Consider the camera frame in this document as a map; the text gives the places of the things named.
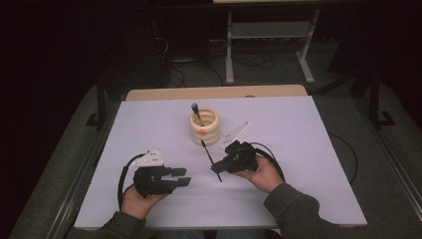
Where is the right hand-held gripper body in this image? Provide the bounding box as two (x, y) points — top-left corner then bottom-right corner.
(220, 120), (261, 174)

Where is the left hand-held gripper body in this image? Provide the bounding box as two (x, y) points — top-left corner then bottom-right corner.
(131, 148), (180, 199)

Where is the thin black makeup brush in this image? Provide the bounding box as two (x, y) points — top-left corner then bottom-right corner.
(199, 139), (223, 183)

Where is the cream ribbed brush holder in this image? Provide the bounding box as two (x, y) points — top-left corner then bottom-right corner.
(188, 108), (221, 146)

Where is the person's left hand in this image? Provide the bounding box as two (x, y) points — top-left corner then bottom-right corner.
(120, 184), (167, 221)

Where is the person's right hand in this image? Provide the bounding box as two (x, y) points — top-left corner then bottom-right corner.
(233, 154), (287, 195)

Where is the wooden table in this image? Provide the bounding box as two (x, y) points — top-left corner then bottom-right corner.
(124, 84), (309, 102)

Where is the black metal stand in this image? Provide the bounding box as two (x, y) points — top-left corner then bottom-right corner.
(368, 68), (397, 127)

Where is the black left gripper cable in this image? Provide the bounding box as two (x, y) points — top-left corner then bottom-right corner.
(116, 152), (147, 211)

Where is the tangle of floor cables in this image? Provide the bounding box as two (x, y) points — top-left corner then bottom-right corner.
(153, 36), (277, 88)

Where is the black floor cable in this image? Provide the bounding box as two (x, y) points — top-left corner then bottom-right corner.
(327, 131), (360, 185)

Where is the white metal desk frame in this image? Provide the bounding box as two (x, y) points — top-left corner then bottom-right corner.
(224, 8), (322, 86)

